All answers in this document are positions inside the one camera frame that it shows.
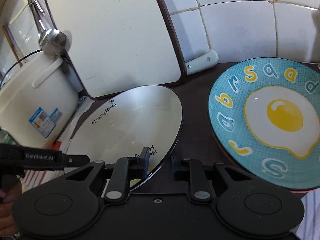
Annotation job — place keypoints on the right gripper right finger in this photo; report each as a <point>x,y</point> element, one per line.
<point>243,202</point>

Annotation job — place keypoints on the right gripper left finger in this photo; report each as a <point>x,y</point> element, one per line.
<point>71,203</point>

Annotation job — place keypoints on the blue fried egg plate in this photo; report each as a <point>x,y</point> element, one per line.
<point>265,112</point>

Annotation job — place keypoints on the white Morning Honey plate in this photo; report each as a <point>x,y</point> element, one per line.
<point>146,116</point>

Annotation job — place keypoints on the person's left hand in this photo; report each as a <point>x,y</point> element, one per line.
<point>7,223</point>

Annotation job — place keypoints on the white rice cooker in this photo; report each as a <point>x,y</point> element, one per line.
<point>37,102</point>

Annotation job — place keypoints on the steel ladle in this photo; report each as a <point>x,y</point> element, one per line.
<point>51,41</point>

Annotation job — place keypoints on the white cutting board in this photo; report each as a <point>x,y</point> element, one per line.
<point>117,45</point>

